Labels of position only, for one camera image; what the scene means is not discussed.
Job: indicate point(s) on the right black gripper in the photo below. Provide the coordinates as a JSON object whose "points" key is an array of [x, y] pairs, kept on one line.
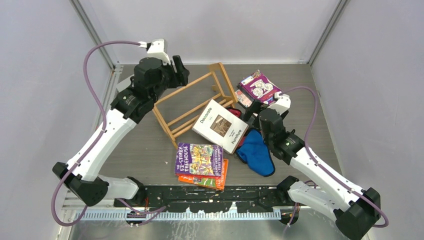
{"points": [[254, 108]]}

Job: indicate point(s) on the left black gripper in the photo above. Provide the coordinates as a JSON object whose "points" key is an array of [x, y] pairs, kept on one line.
{"points": [[182, 73]]}

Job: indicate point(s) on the white Decorate Furniture book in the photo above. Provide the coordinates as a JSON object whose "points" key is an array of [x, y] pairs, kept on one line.
{"points": [[219, 126]]}

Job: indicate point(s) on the wooden book rack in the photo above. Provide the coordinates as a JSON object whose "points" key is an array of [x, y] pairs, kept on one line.
{"points": [[179, 109]]}

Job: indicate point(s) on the purple 52-Storey Treehouse book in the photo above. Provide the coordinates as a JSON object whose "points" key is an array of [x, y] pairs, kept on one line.
{"points": [[200, 160]]}

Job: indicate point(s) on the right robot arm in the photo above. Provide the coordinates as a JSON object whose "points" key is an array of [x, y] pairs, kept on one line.
{"points": [[354, 210]]}

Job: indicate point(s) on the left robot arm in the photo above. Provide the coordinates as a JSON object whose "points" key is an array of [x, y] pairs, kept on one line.
{"points": [[81, 173]]}

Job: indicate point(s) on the red grey cloth bib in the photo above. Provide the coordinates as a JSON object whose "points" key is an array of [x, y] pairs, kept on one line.
{"points": [[237, 112]]}

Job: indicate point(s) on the purple illustrated book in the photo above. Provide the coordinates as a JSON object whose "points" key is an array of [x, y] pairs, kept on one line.
{"points": [[258, 87]]}

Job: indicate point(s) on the blue oven mitt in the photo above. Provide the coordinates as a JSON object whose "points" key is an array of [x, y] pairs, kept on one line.
{"points": [[255, 153]]}

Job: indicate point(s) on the orange 78-Storey Treehouse book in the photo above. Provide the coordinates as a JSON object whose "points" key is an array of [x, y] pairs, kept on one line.
{"points": [[207, 182]]}

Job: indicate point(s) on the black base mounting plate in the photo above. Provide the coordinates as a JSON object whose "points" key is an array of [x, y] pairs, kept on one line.
{"points": [[193, 198]]}

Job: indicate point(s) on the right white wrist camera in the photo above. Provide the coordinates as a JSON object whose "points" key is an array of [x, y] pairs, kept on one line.
{"points": [[281, 104]]}

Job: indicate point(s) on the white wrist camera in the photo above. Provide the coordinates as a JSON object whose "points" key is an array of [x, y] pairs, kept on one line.
{"points": [[157, 48], [281, 104]]}

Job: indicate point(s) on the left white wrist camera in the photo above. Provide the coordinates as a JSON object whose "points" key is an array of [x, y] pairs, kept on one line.
{"points": [[157, 48]]}

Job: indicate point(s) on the slotted cable duct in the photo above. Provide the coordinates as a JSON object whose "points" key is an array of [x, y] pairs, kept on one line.
{"points": [[232, 214]]}

